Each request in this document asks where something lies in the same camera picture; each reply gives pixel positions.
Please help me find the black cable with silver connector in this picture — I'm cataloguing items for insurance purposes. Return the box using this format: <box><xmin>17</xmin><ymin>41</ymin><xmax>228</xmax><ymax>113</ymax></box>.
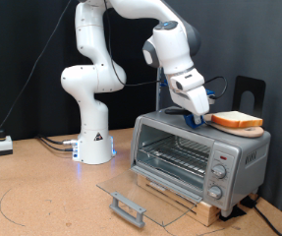
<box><xmin>36</xmin><ymin>135</ymin><xmax>80</xmax><ymax>147</ymax></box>

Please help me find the black oven power cord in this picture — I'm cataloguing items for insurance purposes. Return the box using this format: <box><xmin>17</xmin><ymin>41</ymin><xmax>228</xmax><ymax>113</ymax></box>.
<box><xmin>253</xmin><ymin>206</ymin><xmax>282</xmax><ymax>236</ymax></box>

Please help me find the metal wire oven rack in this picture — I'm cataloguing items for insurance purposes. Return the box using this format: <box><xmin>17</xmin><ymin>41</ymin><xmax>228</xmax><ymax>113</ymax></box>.
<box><xmin>138</xmin><ymin>135</ymin><xmax>212</xmax><ymax>177</ymax></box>

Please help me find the silver oven knob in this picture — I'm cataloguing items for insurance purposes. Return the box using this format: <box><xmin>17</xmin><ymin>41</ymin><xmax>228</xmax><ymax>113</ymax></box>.
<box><xmin>206</xmin><ymin>185</ymin><xmax>223</xmax><ymax>201</ymax></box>
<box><xmin>211</xmin><ymin>164</ymin><xmax>227</xmax><ymax>180</ymax></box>

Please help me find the wooden slatted base block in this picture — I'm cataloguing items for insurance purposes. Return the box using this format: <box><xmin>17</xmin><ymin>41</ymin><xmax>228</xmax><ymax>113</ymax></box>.
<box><xmin>136</xmin><ymin>173</ymin><xmax>222</xmax><ymax>228</ymax></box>

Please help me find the round wooden cutting board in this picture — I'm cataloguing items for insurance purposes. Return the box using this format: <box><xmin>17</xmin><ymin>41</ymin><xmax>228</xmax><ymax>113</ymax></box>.
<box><xmin>202</xmin><ymin>112</ymin><xmax>265</xmax><ymax>139</ymax></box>

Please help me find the vertical metal pole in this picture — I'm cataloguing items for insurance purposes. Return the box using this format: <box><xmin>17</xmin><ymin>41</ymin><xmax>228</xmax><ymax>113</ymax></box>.
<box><xmin>155</xmin><ymin>67</ymin><xmax>165</xmax><ymax>112</ymax></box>

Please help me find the long thin black cable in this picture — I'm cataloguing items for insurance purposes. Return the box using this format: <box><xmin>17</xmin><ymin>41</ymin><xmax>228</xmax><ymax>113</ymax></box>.
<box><xmin>0</xmin><ymin>0</ymin><xmax>73</xmax><ymax>154</ymax></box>

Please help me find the silver toaster oven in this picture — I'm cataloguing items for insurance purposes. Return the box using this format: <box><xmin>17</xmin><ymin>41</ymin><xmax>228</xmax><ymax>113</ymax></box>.
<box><xmin>130</xmin><ymin>109</ymin><xmax>272</xmax><ymax>219</ymax></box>

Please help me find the emergency stop button box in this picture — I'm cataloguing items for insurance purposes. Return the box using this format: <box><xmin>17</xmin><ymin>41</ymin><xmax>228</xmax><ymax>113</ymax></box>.
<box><xmin>0</xmin><ymin>129</ymin><xmax>14</xmax><ymax>157</ymax></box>

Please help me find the glass oven door with handle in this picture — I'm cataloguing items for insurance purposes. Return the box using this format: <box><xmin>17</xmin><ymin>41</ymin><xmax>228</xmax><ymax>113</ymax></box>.
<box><xmin>96</xmin><ymin>164</ymin><xmax>204</xmax><ymax>229</ymax></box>

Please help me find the thick black base cable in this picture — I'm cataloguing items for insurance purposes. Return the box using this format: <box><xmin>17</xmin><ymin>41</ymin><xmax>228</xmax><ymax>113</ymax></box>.
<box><xmin>39</xmin><ymin>138</ymin><xmax>76</xmax><ymax>153</ymax></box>

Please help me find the white bread slice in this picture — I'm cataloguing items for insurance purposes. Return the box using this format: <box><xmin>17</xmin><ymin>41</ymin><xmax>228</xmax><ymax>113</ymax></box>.
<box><xmin>210</xmin><ymin>110</ymin><xmax>264</xmax><ymax>129</ymax></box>

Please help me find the black metal bookend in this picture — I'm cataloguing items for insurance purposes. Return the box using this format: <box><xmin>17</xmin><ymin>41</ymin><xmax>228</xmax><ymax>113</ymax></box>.
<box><xmin>231</xmin><ymin>75</ymin><xmax>266</xmax><ymax>121</ymax></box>

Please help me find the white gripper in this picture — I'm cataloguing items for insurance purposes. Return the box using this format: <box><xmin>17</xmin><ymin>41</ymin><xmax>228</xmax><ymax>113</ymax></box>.
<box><xmin>166</xmin><ymin>68</ymin><xmax>211</xmax><ymax>126</ymax></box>

